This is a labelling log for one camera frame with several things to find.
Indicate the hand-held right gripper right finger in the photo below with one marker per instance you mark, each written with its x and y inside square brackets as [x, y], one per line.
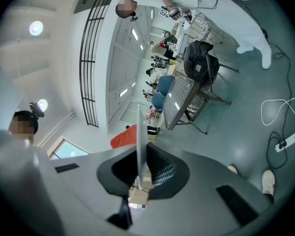
[172, 178]

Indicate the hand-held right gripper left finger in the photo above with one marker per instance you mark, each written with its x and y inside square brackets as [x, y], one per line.
[113, 176]

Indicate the red triangular slice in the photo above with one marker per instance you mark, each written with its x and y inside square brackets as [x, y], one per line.
[123, 138]

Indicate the window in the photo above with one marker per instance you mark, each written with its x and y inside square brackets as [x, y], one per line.
[68, 150]

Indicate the person's white shoe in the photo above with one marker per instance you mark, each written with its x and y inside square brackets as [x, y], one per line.
[268, 182]
[233, 169]

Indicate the blue plastic chair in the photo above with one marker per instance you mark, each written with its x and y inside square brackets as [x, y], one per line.
[158, 102]
[166, 83]

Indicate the round ceiling light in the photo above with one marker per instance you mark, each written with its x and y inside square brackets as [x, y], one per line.
[42, 105]
[36, 28]

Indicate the person's head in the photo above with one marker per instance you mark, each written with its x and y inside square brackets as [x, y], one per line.
[23, 126]

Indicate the black metal railing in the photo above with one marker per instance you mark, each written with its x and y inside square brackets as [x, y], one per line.
[87, 61]

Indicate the white power strip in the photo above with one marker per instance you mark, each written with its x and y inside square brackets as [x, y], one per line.
[286, 143]

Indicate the black backpack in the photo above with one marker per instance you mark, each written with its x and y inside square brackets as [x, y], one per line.
[197, 60]

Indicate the dark metal chair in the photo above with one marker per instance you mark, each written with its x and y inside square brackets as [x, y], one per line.
[226, 66]

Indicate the black head-mounted camera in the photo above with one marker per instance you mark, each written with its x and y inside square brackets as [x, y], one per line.
[36, 109]

